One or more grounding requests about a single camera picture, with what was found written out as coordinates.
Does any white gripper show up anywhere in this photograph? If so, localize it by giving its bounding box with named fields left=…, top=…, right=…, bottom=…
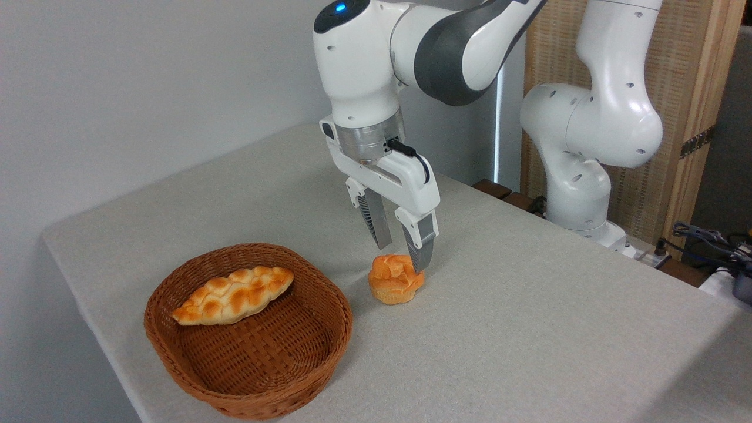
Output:
left=320, top=117, right=440, bottom=273

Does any round orange bread bun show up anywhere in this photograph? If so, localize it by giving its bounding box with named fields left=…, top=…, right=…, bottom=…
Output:
left=368, top=254, right=425, bottom=305

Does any long braided bread loaf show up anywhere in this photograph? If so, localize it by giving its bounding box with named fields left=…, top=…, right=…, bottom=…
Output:
left=172, top=266, right=294, bottom=327

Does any brown woven wicker basket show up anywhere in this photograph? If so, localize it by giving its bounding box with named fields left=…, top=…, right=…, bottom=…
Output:
left=143, top=243, right=354, bottom=421

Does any dark wooden base board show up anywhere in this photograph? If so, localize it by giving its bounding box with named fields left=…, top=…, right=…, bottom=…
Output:
left=473, top=179, right=548, bottom=219

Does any grey tablecloth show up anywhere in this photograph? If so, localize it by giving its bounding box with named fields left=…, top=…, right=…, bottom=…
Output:
left=41, top=123, right=752, bottom=423

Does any metal screen hinge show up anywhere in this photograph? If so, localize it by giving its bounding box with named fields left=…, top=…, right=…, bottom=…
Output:
left=680, top=125, right=716, bottom=159

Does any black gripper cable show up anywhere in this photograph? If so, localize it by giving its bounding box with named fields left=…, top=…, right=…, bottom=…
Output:
left=387, top=139, right=431, bottom=186

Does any bundle of dark cables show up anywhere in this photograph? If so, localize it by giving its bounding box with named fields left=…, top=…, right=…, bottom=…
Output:
left=672, top=221, right=752, bottom=272

